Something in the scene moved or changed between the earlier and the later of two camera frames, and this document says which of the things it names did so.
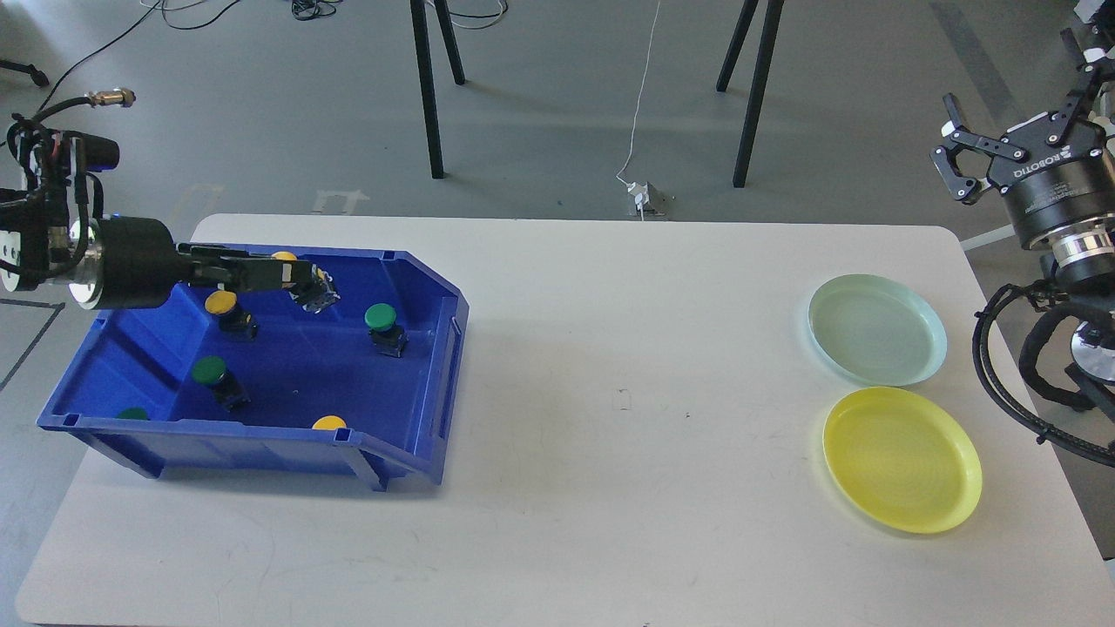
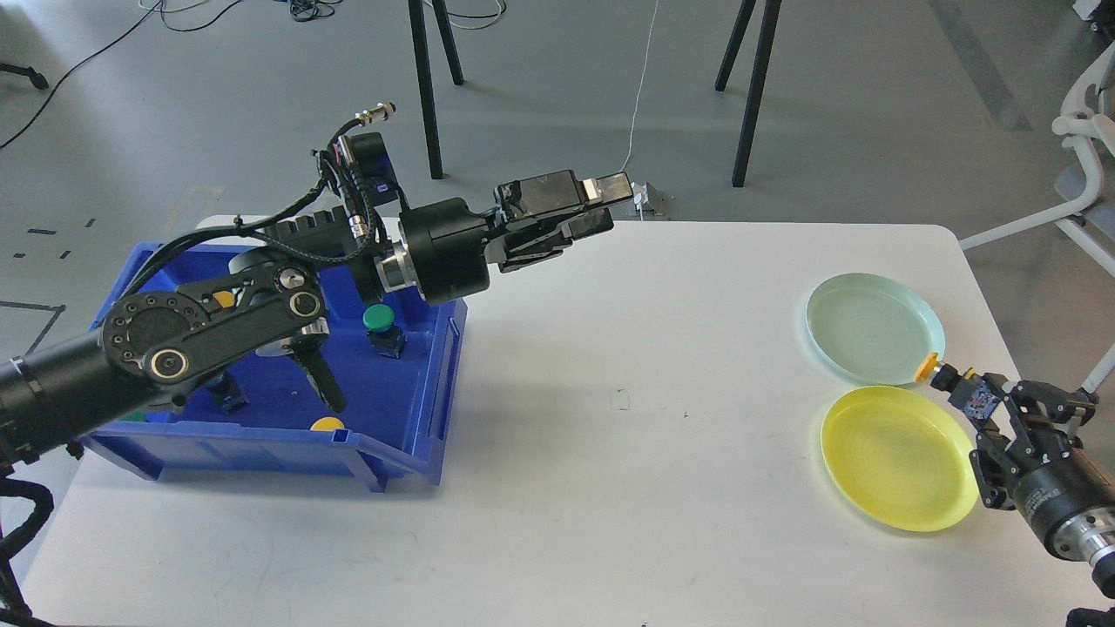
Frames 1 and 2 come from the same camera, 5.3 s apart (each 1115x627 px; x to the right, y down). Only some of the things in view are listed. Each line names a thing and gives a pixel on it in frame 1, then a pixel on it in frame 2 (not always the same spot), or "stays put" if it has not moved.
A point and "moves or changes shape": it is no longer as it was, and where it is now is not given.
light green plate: (875, 331) stays put
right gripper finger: (956, 132) → (1056, 402)
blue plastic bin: (237, 383) stays put
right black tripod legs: (768, 34) stays put
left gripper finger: (233, 259) → (605, 189)
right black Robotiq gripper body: (1055, 174) → (1053, 487)
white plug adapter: (648, 198) stays put
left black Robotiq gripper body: (141, 265) → (446, 246)
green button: (211, 370) stays put
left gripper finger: (252, 274) → (588, 223)
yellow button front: (329, 422) stays put
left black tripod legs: (418, 10) stays put
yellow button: (316, 294) moves or changes shape
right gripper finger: (962, 189) → (990, 439)
